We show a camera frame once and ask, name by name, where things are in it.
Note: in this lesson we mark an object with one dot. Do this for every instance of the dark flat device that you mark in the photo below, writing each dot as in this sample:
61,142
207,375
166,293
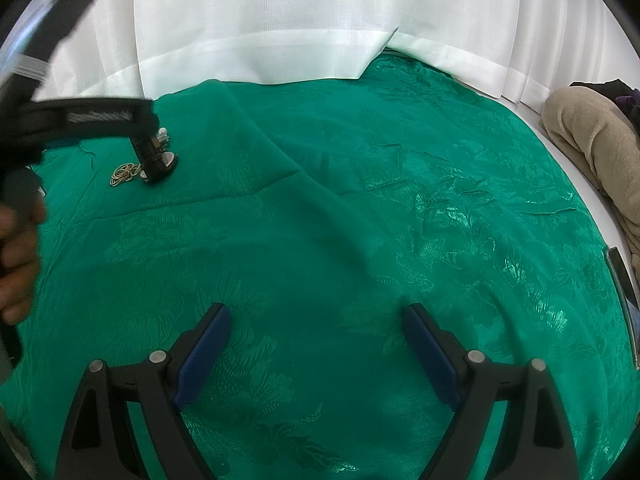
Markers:
622,277

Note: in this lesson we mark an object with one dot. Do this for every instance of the person's left hand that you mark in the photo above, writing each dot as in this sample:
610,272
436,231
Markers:
17,270

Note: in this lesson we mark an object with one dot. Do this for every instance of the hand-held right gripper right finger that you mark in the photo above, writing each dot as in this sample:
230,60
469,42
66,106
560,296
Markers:
432,360

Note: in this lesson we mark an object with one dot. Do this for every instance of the green tablecloth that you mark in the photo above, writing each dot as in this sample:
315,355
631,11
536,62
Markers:
325,210

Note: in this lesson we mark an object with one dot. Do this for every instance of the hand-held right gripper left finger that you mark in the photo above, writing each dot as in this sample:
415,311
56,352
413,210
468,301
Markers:
200,360

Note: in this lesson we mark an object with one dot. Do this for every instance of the person's leg beige trousers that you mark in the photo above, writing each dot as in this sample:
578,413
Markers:
590,135

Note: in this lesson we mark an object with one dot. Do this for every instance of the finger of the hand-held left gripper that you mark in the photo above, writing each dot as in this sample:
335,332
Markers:
150,157

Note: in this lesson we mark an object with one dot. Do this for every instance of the dark purple garment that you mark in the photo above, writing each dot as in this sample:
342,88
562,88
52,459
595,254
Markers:
620,95

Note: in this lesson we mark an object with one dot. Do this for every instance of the white curtain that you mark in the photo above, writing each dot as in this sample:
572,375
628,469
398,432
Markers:
500,20
250,10

